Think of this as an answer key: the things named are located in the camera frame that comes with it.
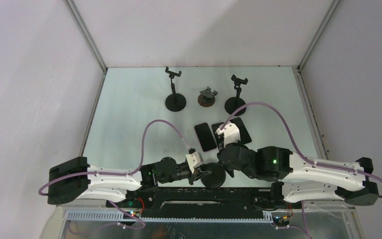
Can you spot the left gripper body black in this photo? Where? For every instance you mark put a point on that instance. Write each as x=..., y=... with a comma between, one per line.
x=181, y=173

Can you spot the black smartphone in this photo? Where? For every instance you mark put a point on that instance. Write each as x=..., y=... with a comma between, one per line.
x=245, y=137

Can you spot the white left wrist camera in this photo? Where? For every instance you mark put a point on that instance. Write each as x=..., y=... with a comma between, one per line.
x=194, y=160

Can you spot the black round-base phone stand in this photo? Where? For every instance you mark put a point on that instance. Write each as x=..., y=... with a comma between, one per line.
x=233, y=103

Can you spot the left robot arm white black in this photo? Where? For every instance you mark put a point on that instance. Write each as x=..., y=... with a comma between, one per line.
x=76, y=179

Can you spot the black phone pink case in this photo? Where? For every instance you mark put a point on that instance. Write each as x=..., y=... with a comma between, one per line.
x=205, y=137

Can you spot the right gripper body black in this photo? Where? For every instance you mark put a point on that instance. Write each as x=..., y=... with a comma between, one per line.
x=250, y=174

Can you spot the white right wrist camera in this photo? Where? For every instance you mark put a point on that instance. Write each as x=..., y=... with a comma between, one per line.
x=227, y=133

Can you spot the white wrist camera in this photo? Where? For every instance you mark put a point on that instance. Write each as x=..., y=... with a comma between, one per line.
x=194, y=160
x=227, y=133

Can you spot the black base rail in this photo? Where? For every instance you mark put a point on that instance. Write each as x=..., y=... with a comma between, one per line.
x=225, y=203

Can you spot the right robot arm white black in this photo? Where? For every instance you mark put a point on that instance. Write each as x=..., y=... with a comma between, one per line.
x=294, y=179

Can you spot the grey cable duct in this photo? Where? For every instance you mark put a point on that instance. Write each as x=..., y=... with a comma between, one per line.
x=116, y=216

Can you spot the brown round phone stand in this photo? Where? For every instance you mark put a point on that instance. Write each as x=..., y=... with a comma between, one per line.
x=206, y=97

